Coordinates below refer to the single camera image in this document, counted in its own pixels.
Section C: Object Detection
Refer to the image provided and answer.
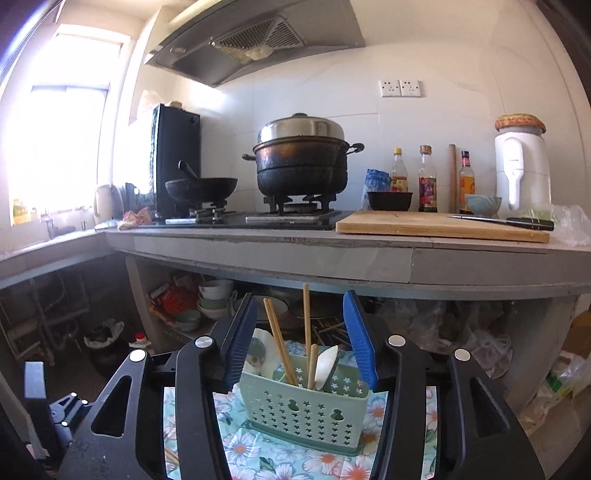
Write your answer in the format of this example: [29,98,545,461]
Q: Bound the green perforated utensil basket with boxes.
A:
[238,353,370,457]

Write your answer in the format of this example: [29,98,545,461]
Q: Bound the blue snack bag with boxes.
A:
[365,168,392,193]

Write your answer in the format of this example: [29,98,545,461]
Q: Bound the black wok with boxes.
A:
[165,160,238,204]

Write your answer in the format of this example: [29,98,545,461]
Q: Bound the red-capped sauce bottle yellow label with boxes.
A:
[459,151,476,202]

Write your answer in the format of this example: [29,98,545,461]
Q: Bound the white floral bowl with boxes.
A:
[198,279,234,301]

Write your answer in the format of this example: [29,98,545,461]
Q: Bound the steel range hood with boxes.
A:
[144,0,366,88]

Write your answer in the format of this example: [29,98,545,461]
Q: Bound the metal spoon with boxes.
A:
[247,338,267,370]

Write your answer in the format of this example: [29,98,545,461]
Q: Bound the wooden rolling pin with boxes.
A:
[447,144,458,213]

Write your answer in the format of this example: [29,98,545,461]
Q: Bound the pale green bowl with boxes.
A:
[198,298,232,319]

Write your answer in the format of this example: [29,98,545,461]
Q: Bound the yellow-capped clear sauce bottle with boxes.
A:
[390,148,409,193]

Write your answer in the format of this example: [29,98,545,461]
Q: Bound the white kettle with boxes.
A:
[95,184,124,222]

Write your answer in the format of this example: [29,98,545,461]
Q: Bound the crumpled clear plastic bag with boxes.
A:
[526,203,591,247]

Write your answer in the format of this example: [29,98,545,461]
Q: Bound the cardboard box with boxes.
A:
[561,309,591,398]

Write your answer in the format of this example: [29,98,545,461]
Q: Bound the black tall appliance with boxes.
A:
[150,104,201,217]

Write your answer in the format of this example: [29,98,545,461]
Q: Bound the window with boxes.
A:
[0,23,130,227]

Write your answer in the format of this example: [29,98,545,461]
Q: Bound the sink drain pipes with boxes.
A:
[0,272,88,365]

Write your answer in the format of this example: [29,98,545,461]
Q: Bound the black-handled kitchen knife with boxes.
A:
[447,213,555,232]

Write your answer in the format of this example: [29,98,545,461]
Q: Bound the red snack packet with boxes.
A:
[159,286,199,315]

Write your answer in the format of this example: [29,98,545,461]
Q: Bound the gas stove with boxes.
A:
[164,194,354,232]

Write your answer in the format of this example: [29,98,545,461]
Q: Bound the dark sauce bottle pink label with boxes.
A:
[418,145,438,213]

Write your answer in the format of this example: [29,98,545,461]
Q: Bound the small green bowl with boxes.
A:
[464,194,503,219]

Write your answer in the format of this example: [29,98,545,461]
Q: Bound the grey plastic bags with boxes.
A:
[383,300,513,379]

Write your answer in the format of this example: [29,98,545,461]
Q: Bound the steel pot lid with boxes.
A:
[257,113,345,145]

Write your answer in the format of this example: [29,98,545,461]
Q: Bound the red and yellow cloth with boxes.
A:
[117,208,155,230]

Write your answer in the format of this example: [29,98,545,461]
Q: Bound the light blue-green bowl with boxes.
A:
[175,309,201,332]

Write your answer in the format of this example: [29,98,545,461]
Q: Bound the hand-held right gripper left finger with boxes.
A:
[60,292,258,480]

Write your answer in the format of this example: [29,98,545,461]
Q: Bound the floral blue cloth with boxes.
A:
[161,385,437,480]

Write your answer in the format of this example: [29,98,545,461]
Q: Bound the woven round lid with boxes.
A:
[495,114,547,134]

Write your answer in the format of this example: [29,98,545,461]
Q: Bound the white and green plastic bag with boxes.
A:
[522,351,583,425]

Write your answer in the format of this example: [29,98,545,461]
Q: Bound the dark trash bin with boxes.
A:
[83,320,125,374]

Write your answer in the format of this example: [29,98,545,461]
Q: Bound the white plastic jug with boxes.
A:
[495,131,552,213]

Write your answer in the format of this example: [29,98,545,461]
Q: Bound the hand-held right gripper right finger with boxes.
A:
[342,290,543,480]

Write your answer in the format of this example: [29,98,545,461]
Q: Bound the black steamer pot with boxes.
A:
[242,136,365,197]

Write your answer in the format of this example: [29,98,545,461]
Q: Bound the white ceramic spoon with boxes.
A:
[315,345,340,391]
[252,329,282,377]

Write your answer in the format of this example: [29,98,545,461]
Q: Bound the wooden cutting board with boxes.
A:
[335,210,551,244]

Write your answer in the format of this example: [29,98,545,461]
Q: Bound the black bowl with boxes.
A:
[367,191,414,212]

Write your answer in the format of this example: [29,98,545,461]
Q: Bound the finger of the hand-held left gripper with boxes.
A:
[48,392,93,446]

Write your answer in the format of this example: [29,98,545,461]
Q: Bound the wooden chopstick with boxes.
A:
[307,344,320,391]
[302,284,311,357]
[270,309,299,385]
[263,298,293,386]

